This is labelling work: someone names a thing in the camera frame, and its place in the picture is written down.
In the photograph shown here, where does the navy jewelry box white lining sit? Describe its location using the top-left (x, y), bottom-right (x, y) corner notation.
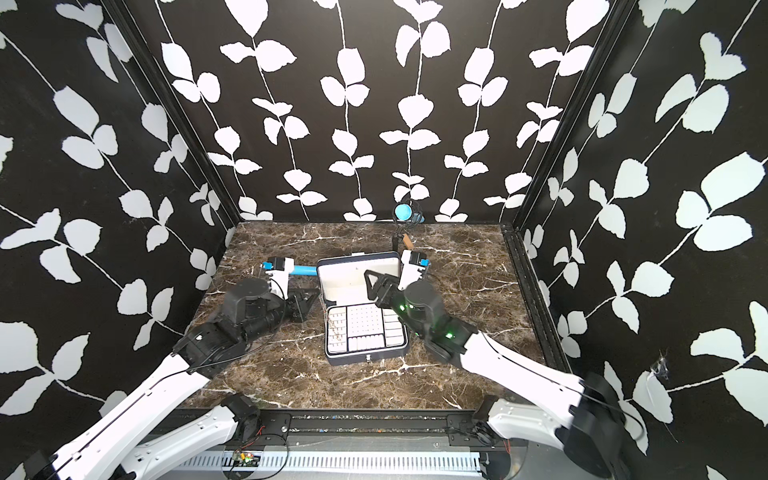
top-left (317, 251), bottom-right (410, 366)

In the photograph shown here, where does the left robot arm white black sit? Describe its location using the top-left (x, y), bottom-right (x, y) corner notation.
top-left (17, 278), bottom-right (320, 479)

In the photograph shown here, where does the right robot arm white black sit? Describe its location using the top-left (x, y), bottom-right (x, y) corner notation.
top-left (364, 270), bottom-right (640, 479)

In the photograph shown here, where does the blue cylindrical tool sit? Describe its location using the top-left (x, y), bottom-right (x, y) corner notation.
top-left (262, 257), bottom-right (317, 278)

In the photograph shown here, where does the blue microphone on tripod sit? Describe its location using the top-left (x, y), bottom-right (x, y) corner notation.
top-left (391, 201), bottom-right (425, 251)

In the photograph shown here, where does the small green circuit board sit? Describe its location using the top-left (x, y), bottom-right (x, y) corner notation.
top-left (231, 451), bottom-right (260, 469)

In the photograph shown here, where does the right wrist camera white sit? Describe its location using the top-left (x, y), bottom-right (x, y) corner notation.
top-left (398, 249), bottom-right (429, 291)

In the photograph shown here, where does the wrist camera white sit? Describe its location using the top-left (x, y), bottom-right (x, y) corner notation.
top-left (398, 249), bottom-right (429, 291)
top-left (262, 257), bottom-right (295, 300)

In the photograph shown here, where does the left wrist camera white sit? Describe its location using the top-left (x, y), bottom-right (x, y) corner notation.
top-left (262, 257), bottom-right (295, 300)

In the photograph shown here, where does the white perforated cable duct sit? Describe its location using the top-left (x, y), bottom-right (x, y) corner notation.
top-left (174, 451), bottom-right (482, 475)

